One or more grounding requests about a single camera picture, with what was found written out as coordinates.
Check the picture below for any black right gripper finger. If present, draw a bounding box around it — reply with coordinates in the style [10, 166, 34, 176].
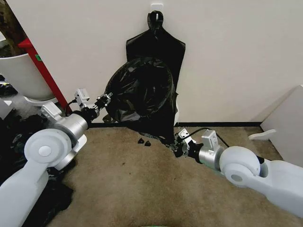
[169, 138, 187, 150]
[172, 148, 188, 158]

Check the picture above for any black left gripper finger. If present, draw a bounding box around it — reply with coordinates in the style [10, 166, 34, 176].
[94, 98, 111, 111]
[96, 93, 114, 103]

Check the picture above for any black garbage bag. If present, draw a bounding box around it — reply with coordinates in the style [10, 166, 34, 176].
[125, 11, 186, 148]

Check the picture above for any black baseboard strip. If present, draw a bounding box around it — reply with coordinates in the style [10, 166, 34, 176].
[88, 121, 261, 128]

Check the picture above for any white planter base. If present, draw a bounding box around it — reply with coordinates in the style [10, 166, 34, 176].
[23, 95, 62, 105]

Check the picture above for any white furniture foot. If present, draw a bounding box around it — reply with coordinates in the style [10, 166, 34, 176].
[248, 129, 277, 141]

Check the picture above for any red metal pole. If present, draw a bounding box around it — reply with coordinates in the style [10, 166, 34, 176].
[6, 0, 73, 115]

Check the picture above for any white round planter pot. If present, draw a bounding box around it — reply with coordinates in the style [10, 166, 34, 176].
[0, 52, 58, 100]

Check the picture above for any white leaning board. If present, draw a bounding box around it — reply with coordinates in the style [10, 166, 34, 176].
[259, 85, 303, 162]

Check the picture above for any brown plant trunk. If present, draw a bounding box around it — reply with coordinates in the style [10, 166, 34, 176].
[0, 0, 27, 58]

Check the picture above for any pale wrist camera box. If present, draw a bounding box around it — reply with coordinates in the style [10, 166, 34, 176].
[178, 129, 191, 143]
[73, 88, 90, 105]

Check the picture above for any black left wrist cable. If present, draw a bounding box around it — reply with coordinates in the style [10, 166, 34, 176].
[67, 100, 80, 114]

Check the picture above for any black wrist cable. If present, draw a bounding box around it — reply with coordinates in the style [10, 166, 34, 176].
[67, 100, 80, 114]
[186, 128, 230, 148]

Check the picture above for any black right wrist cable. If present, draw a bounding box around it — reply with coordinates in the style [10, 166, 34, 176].
[186, 128, 230, 148]

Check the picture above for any white wall hook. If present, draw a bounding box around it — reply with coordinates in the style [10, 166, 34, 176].
[151, 2, 164, 22]

